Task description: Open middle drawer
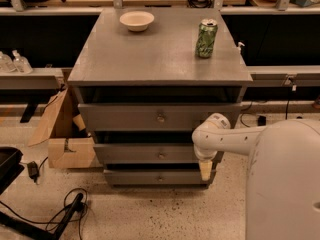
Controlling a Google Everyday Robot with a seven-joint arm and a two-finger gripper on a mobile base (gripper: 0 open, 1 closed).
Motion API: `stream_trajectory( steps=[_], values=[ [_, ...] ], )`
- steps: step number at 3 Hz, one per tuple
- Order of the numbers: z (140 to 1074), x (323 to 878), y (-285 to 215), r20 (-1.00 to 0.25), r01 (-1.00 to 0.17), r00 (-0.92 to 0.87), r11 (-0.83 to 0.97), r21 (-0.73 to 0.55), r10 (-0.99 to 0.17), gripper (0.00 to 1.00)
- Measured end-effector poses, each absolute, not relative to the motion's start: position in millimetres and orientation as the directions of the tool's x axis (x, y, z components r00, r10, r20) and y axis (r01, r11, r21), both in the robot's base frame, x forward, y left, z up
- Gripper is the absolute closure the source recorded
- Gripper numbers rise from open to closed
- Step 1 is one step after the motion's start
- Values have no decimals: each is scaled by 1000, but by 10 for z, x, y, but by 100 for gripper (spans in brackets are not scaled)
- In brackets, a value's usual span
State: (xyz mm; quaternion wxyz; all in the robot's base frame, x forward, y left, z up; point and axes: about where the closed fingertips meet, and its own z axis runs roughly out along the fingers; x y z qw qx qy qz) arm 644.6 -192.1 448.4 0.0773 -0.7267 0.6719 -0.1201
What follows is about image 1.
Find small white pump bottle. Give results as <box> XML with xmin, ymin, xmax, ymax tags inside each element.
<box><xmin>237</xmin><ymin>42</ymin><xmax>245</xmax><ymax>54</ymax></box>

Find black power adapter right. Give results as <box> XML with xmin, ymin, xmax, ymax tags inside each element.
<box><xmin>257</xmin><ymin>116</ymin><xmax>266</xmax><ymax>126</ymax></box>

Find green soda can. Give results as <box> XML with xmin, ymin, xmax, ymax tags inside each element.
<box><xmin>195</xmin><ymin>19</ymin><xmax>218</xmax><ymax>58</ymax></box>

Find open cardboard box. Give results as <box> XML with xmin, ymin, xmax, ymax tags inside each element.
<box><xmin>28</xmin><ymin>88</ymin><xmax>101</xmax><ymax>169</ymax></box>

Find black power adapter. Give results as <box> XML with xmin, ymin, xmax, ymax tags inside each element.
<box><xmin>257</xmin><ymin>116</ymin><xmax>266</xmax><ymax>126</ymax></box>
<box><xmin>27</xmin><ymin>161</ymin><xmax>39</xmax><ymax>182</ymax></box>

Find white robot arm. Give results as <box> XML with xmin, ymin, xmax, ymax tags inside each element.
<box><xmin>192</xmin><ymin>113</ymin><xmax>320</xmax><ymax>240</ymax></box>

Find grey top drawer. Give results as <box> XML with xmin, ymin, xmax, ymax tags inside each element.
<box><xmin>78</xmin><ymin>103</ymin><xmax>240</xmax><ymax>131</ymax></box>

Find clear sanitizer bottle left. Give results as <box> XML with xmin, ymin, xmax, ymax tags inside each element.
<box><xmin>0</xmin><ymin>51</ymin><xmax>16</xmax><ymax>73</ymax></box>

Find black stand base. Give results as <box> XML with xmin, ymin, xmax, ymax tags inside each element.
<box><xmin>0</xmin><ymin>193</ymin><xmax>84</xmax><ymax>240</ymax></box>

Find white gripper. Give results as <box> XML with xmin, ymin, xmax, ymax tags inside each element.
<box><xmin>194</xmin><ymin>146</ymin><xmax>217</xmax><ymax>181</ymax></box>

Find black power adapter left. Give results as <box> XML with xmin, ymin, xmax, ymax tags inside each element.
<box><xmin>27</xmin><ymin>161</ymin><xmax>39</xmax><ymax>182</ymax></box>

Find clear sanitizer bottle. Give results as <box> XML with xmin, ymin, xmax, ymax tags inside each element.
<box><xmin>0</xmin><ymin>51</ymin><xmax>16</xmax><ymax>73</ymax></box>
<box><xmin>12</xmin><ymin>50</ymin><xmax>33</xmax><ymax>74</ymax></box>

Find white paper bowl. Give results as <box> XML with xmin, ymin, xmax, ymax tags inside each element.
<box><xmin>119</xmin><ymin>11</ymin><xmax>154</xmax><ymax>32</ymax></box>

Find clear sanitizer bottle right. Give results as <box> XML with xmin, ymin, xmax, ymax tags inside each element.
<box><xmin>12</xmin><ymin>50</ymin><xmax>33</xmax><ymax>74</ymax></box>

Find grey wooden drawer cabinet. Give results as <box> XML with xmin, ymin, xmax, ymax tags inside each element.
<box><xmin>67</xmin><ymin>7</ymin><xmax>253</xmax><ymax>189</ymax></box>

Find black floor cable left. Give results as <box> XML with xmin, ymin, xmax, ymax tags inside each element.
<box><xmin>0</xmin><ymin>187</ymin><xmax>90</xmax><ymax>240</ymax></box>

